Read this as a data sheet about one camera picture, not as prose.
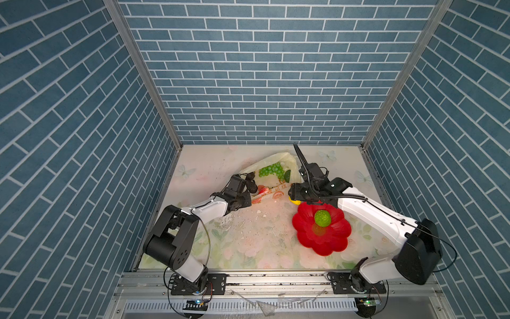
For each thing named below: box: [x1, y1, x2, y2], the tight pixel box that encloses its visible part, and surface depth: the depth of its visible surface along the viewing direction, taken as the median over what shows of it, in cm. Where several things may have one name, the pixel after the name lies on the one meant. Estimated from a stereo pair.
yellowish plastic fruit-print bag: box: [239, 152, 303, 205], surface depth 100 cm
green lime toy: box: [314, 209, 332, 228], surface depth 88 cm
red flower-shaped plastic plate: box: [292, 202, 352, 257], surface depth 88 cm
